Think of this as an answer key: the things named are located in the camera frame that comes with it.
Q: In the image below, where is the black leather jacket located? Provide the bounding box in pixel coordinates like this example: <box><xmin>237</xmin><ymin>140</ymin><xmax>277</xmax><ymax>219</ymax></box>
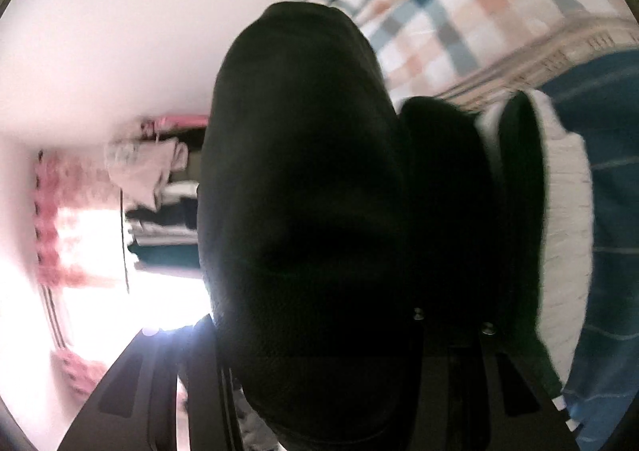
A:
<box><xmin>195</xmin><ymin>0</ymin><xmax>566</xmax><ymax>451</ymax></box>

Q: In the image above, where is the clothes rack with hanging clothes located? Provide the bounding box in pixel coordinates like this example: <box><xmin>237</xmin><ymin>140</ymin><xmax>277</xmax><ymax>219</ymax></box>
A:
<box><xmin>104</xmin><ymin>114</ymin><xmax>208</xmax><ymax>282</ymax></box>

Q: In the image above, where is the folded white fleece garment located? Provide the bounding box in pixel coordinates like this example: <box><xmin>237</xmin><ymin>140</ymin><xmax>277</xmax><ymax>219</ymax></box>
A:
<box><xmin>476</xmin><ymin>90</ymin><xmax>593</xmax><ymax>396</ymax></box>

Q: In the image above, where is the pink floral curtain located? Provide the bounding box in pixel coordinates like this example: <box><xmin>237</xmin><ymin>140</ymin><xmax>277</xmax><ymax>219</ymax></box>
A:
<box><xmin>34</xmin><ymin>150</ymin><xmax>106</xmax><ymax>404</ymax></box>

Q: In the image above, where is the blue striped duvet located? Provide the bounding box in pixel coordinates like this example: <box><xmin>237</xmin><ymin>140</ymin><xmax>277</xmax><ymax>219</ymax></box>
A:
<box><xmin>542</xmin><ymin>50</ymin><xmax>638</xmax><ymax>450</ymax></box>

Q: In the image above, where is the plaid bed sheet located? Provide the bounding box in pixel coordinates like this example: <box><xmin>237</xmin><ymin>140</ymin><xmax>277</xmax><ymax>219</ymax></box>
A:
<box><xmin>310</xmin><ymin>0</ymin><xmax>638</xmax><ymax>108</ymax></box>

